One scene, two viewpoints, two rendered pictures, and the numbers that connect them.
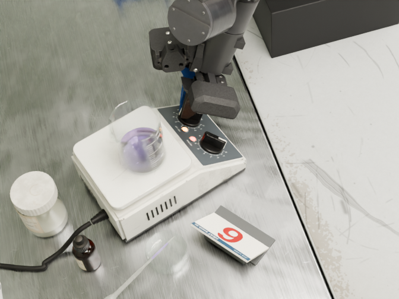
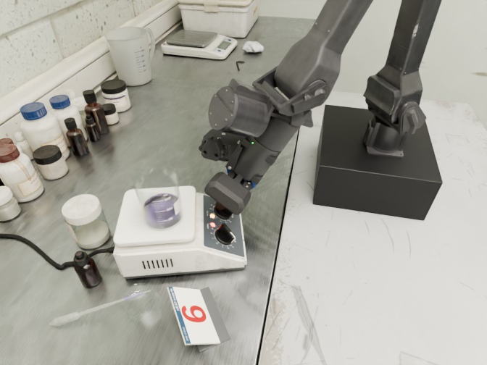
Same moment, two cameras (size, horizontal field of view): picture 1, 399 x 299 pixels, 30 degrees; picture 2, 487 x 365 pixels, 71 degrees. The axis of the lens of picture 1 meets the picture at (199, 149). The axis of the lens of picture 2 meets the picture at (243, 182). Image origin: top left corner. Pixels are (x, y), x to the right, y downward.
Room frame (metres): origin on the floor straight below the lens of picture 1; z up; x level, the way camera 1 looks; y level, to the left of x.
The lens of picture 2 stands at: (0.24, -0.17, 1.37)
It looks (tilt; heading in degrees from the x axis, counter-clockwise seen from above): 40 degrees down; 21
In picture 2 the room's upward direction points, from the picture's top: straight up
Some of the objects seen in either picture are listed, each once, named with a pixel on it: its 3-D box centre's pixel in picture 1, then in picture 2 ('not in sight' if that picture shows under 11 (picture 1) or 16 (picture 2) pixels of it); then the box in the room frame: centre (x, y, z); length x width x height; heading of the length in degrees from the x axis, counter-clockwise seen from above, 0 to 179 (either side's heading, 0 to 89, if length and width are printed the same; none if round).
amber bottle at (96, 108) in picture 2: not in sight; (94, 111); (0.82, 0.45, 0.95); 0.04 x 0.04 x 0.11
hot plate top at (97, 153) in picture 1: (132, 156); (157, 214); (0.55, 0.09, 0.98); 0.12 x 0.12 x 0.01; 26
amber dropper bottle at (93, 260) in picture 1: (84, 250); (85, 266); (0.45, 0.17, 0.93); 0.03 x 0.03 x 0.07
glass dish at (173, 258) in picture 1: (167, 252); (141, 301); (0.44, 0.06, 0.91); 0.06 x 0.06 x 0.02
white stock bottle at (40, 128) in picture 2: not in sight; (43, 132); (0.69, 0.47, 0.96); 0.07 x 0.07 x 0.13
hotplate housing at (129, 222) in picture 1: (153, 164); (177, 230); (0.56, 0.06, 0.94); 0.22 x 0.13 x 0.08; 116
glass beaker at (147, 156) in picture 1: (138, 140); (158, 199); (0.54, 0.07, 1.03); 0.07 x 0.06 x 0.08; 131
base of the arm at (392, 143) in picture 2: not in sight; (386, 132); (0.84, -0.23, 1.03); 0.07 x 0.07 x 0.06; 9
